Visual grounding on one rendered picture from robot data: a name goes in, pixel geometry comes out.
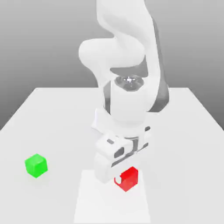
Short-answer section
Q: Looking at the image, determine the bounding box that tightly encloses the small green cube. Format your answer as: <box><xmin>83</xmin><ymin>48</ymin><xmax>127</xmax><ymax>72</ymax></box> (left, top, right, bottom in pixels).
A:
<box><xmin>24</xmin><ymin>153</ymin><xmax>48</xmax><ymax>179</ymax></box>

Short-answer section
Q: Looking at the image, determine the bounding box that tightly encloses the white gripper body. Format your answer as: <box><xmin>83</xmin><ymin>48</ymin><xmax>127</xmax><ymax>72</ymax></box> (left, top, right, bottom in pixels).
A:
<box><xmin>94</xmin><ymin>142</ymin><xmax>151</xmax><ymax>184</ymax></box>

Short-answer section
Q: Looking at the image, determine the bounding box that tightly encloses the small red cube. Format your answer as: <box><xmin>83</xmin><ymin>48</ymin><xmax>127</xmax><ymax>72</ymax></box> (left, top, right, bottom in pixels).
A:
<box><xmin>114</xmin><ymin>166</ymin><xmax>139</xmax><ymax>193</ymax></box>

